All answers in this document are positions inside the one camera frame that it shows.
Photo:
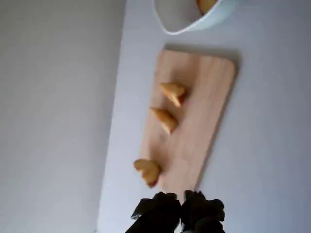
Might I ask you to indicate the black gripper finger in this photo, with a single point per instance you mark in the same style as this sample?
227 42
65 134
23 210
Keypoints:
201 213
158 213

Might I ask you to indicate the wooden cutting board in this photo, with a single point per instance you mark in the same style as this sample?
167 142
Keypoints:
201 109

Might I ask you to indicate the yellow apple slice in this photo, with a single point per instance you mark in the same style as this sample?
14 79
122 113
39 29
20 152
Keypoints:
205 4

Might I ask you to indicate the white ceramic bowl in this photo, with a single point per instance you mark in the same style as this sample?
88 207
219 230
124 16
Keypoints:
213 21

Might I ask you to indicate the apple slice with red skin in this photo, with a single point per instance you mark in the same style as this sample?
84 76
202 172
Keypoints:
173 93

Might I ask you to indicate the broad apple slice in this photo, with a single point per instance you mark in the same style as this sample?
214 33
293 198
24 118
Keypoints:
148 171

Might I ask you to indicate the narrow apple slice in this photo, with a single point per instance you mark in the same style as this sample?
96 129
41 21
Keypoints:
165 120

